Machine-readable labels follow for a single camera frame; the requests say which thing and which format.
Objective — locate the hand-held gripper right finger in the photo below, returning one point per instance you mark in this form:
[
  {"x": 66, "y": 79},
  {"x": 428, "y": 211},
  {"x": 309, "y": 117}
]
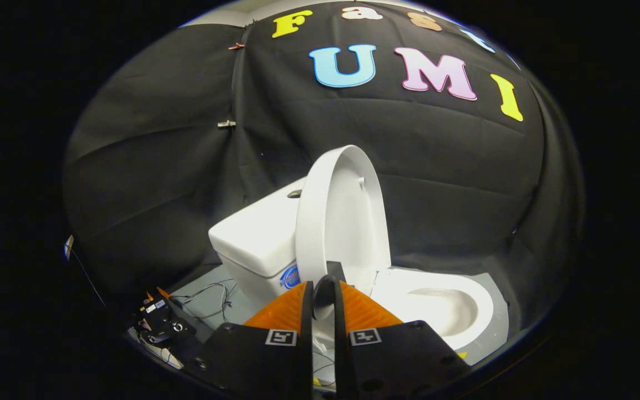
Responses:
[{"x": 342, "y": 355}]

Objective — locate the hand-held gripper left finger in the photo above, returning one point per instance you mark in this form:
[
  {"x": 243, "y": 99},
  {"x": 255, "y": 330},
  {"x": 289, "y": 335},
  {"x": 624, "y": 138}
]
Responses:
[{"x": 306, "y": 344}]

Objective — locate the white toilet lid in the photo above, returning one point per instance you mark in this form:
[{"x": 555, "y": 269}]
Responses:
[{"x": 348, "y": 222}]

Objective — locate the white toilet seat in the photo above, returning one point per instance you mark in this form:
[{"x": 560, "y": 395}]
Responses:
[{"x": 392, "y": 283}]

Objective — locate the white toilet body with tank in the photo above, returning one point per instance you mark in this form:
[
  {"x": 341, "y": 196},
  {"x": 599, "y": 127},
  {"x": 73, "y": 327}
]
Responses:
[{"x": 253, "y": 239}]

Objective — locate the black and orange device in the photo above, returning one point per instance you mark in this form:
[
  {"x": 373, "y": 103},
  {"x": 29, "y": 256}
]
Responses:
[{"x": 159, "y": 325}]

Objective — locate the round flush button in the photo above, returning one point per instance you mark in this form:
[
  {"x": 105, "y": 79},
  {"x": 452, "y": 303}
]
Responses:
[{"x": 294, "y": 193}]

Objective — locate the black backdrop cloth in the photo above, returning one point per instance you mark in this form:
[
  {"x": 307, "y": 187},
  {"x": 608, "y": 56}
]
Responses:
[{"x": 436, "y": 166}]

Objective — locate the silver metal clip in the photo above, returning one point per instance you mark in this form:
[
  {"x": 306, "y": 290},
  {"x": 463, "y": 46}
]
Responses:
[{"x": 226, "y": 124}]

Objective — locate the copper clip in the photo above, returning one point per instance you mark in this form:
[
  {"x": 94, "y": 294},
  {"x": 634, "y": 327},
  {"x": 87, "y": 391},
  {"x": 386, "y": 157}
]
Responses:
[{"x": 236, "y": 46}]

